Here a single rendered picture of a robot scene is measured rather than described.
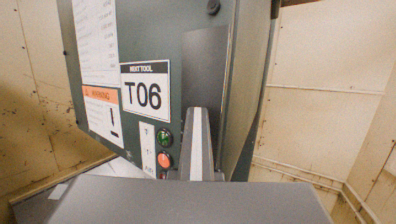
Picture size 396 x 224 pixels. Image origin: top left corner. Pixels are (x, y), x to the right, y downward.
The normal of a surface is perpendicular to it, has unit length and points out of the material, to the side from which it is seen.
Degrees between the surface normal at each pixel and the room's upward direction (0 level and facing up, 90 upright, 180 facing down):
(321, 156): 90
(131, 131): 90
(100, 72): 90
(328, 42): 90
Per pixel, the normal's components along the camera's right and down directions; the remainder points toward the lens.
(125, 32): -0.50, 0.18
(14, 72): 0.87, 0.16
